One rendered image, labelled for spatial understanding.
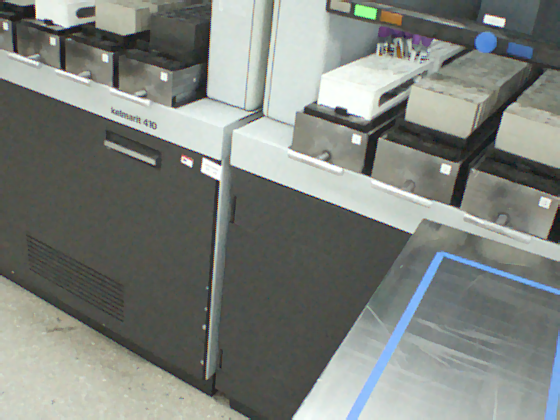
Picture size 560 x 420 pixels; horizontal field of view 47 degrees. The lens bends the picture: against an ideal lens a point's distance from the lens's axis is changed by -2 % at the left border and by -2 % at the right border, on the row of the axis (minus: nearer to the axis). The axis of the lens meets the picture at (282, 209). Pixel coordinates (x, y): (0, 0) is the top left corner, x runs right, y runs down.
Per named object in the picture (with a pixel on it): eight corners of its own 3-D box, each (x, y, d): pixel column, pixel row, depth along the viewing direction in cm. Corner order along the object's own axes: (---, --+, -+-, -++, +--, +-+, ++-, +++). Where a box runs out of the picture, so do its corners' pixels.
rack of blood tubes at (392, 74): (384, 76, 135) (389, 46, 132) (429, 89, 130) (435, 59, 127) (314, 110, 112) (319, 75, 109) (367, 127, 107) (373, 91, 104)
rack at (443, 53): (434, 51, 159) (440, 26, 156) (473, 61, 155) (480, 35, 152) (387, 74, 136) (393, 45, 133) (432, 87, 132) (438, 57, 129)
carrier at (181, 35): (200, 54, 127) (202, 24, 124) (194, 56, 126) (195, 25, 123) (155, 41, 132) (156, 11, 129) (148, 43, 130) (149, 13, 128)
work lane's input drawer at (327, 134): (426, 72, 166) (434, 38, 161) (478, 87, 160) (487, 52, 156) (276, 157, 109) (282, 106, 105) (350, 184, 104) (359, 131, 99)
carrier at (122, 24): (142, 37, 134) (143, 8, 131) (135, 39, 132) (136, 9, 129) (101, 25, 138) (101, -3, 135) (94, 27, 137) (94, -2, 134)
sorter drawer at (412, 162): (484, 88, 159) (493, 53, 155) (539, 104, 154) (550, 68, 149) (358, 187, 103) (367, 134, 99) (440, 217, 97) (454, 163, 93)
